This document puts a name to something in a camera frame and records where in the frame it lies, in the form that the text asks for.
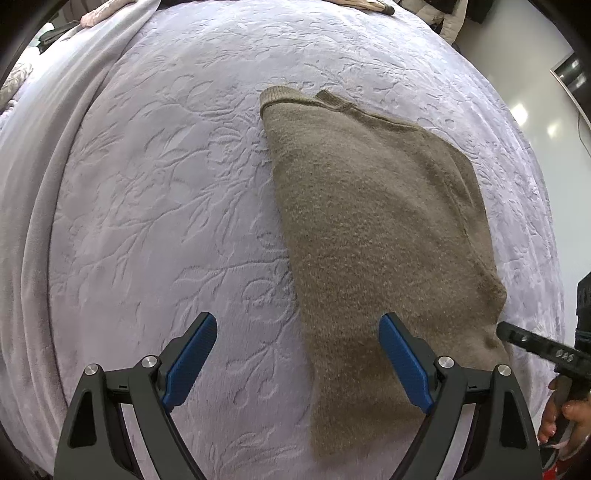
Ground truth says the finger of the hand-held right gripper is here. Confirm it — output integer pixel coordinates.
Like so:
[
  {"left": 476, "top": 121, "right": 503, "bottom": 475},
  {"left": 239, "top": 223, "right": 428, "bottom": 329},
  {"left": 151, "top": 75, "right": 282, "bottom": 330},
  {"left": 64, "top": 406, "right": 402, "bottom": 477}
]
[{"left": 495, "top": 321, "right": 579, "bottom": 366}]

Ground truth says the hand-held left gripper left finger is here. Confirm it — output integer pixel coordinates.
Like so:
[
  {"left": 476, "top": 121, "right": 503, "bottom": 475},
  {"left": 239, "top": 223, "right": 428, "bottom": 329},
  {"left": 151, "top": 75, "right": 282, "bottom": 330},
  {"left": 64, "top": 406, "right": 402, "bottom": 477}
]
[{"left": 54, "top": 311, "right": 219, "bottom": 480}]

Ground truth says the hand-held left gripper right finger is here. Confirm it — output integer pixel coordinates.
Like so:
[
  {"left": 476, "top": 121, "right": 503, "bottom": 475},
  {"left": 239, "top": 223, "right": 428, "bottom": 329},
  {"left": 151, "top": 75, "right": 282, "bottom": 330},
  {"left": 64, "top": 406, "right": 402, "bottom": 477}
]
[{"left": 379, "top": 311, "right": 542, "bottom": 480}]

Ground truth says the tan knit sweater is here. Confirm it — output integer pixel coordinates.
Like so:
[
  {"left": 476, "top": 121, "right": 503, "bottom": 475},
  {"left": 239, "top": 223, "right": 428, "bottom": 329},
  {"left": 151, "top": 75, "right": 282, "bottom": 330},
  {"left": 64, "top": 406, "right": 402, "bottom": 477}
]
[{"left": 259, "top": 85, "right": 514, "bottom": 464}]

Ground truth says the beige clothes pile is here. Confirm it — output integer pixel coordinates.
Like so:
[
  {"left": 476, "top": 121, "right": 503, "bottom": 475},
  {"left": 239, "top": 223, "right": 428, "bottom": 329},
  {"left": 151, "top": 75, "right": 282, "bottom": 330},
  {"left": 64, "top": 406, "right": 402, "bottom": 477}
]
[{"left": 332, "top": 0, "right": 395, "bottom": 16}]

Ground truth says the person's right hand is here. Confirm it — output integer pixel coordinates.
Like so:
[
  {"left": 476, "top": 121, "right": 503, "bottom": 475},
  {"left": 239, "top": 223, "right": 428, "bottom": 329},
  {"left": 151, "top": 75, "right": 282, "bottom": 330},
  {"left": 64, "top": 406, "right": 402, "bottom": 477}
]
[{"left": 537, "top": 377, "right": 591, "bottom": 457}]

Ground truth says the red cloth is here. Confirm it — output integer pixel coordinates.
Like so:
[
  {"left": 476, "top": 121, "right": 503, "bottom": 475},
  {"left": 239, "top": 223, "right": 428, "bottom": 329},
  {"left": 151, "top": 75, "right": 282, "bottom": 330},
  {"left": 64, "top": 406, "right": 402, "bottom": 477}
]
[{"left": 539, "top": 443, "right": 591, "bottom": 480}]

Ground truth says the lavender embossed blanket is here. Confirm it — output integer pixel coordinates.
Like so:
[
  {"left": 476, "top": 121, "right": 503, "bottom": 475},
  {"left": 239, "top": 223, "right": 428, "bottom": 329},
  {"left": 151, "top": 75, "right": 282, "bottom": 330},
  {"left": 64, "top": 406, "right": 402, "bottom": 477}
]
[{"left": 46, "top": 0, "right": 566, "bottom": 480}]

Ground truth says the plain lavender fleece sheet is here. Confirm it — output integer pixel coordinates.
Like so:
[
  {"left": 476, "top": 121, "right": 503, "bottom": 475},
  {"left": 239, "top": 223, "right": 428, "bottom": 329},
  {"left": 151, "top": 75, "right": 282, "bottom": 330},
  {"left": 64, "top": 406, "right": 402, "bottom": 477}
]
[{"left": 0, "top": 0, "right": 160, "bottom": 476}]

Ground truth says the dark framed panel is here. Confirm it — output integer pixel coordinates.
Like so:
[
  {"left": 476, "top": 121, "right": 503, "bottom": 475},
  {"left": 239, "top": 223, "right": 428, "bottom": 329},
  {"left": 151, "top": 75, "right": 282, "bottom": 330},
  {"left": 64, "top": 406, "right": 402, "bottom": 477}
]
[{"left": 551, "top": 52, "right": 591, "bottom": 118}]

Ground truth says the white puffy jacket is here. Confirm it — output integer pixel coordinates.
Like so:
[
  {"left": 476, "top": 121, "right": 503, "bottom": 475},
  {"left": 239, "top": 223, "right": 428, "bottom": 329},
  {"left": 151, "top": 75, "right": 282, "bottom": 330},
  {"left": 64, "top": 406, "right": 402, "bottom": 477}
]
[{"left": 397, "top": 0, "right": 469, "bottom": 46}]

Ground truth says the pink knit cloth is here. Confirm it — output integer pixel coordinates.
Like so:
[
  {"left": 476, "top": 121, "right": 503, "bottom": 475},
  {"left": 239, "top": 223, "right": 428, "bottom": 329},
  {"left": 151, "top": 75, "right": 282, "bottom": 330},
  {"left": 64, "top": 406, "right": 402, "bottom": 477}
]
[{"left": 79, "top": 0, "right": 137, "bottom": 29}]

